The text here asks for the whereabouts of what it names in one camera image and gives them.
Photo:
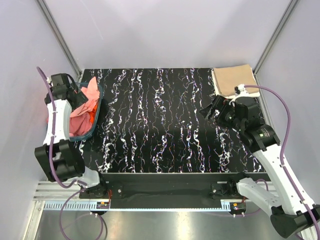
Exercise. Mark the teal plastic laundry basket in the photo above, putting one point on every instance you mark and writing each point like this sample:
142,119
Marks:
64,123

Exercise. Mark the salmon pink t shirt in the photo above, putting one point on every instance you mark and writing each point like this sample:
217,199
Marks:
79,123

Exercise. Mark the aluminium corner post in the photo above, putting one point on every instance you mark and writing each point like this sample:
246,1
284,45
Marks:
276,34
58,36

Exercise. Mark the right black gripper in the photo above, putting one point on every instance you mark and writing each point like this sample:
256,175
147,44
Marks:
221,104

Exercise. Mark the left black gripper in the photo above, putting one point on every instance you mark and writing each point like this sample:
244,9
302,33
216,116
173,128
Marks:
81,99

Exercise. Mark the right aluminium corner post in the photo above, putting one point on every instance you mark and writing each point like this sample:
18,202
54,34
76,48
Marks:
276,34

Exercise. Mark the slotted cable duct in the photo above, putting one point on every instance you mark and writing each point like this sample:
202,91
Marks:
71,206

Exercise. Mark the aluminium frame rail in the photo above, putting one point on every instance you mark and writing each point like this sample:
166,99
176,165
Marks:
50,191

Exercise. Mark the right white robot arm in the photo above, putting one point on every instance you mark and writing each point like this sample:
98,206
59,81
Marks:
290,211

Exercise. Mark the folded beige t shirt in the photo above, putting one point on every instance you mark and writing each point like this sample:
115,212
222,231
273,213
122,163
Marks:
225,79

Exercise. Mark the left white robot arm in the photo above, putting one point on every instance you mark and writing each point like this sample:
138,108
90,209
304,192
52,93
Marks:
62,162

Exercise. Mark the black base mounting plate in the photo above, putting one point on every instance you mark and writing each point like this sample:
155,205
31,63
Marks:
168,192

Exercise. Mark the orange t shirt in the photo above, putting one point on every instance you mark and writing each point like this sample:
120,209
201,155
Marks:
93,114

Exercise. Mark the left aluminium corner post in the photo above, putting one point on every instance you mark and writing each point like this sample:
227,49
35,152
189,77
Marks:
58,36

